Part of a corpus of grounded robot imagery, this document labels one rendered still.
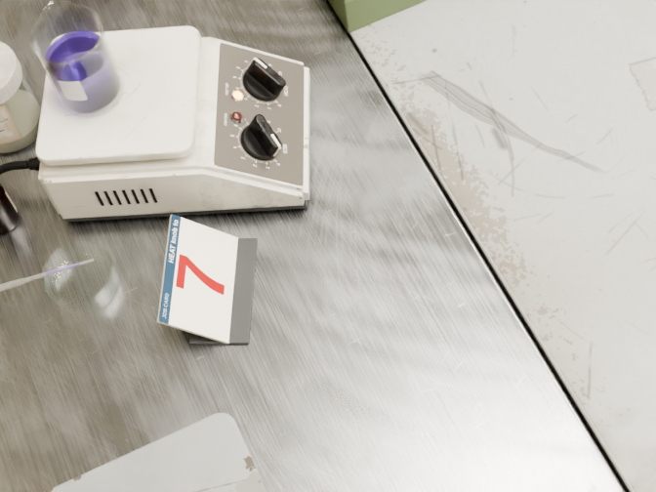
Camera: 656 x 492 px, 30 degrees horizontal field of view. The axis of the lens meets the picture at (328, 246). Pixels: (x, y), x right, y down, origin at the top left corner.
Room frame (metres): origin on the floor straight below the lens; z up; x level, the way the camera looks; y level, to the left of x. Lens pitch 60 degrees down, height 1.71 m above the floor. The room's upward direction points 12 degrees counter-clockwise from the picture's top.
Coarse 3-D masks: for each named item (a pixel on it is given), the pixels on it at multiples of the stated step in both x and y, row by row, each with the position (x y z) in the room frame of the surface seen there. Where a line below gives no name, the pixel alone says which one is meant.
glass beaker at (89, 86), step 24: (48, 24) 0.62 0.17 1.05; (72, 24) 0.62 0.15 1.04; (96, 24) 0.61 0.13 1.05; (48, 48) 0.61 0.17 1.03; (96, 48) 0.58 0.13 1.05; (48, 72) 0.58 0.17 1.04; (72, 72) 0.57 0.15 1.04; (96, 72) 0.58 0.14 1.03; (72, 96) 0.58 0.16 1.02; (96, 96) 0.57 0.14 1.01; (120, 96) 0.59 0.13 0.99
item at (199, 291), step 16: (192, 240) 0.49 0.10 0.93; (208, 240) 0.49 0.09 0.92; (224, 240) 0.49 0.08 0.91; (192, 256) 0.47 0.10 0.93; (208, 256) 0.48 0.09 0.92; (224, 256) 0.48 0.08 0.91; (176, 272) 0.46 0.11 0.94; (192, 272) 0.46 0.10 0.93; (208, 272) 0.46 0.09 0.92; (224, 272) 0.47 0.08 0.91; (176, 288) 0.45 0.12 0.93; (192, 288) 0.45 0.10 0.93; (208, 288) 0.45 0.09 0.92; (224, 288) 0.45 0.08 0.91; (176, 304) 0.43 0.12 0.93; (192, 304) 0.44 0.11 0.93; (208, 304) 0.44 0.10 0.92; (224, 304) 0.44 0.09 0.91; (176, 320) 0.42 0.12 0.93; (192, 320) 0.42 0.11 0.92; (208, 320) 0.42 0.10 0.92
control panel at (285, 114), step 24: (240, 48) 0.64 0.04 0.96; (240, 72) 0.61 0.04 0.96; (288, 72) 0.62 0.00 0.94; (288, 96) 0.60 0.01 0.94; (216, 120) 0.57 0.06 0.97; (240, 120) 0.57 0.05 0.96; (288, 120) 0.57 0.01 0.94; (216, 144) 0.54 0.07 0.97; (240, 144) 0.55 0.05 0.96; (288, 144) 0.55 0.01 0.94; (240, 168) 0.52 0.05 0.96; (264, 168) 0.53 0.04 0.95; (288, 168) 0.53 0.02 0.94
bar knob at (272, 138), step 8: (256, 120) 0.56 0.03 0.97; (264, 120) 0.56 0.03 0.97; (248, 128) 0.56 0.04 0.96; (256, 128) 0.55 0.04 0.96; (264, 128) 0.55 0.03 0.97; (248, 136) 0.55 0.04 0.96; (256, 136) 0.55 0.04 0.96; (264, 136) 0.54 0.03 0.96; (272, 136) 0.54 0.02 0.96; (248, 144) 0.54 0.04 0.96; (256, 144) 0.54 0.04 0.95; (264, 144) 0.54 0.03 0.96; (272, 144) 0.54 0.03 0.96; (280, 144) 0.54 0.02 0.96; (248, 152) 0.54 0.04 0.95; (256, 152) 0.54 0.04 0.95; (264, 152) 0.54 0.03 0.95; (272, 152) 0.53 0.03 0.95; (264, 160) 0.53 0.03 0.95
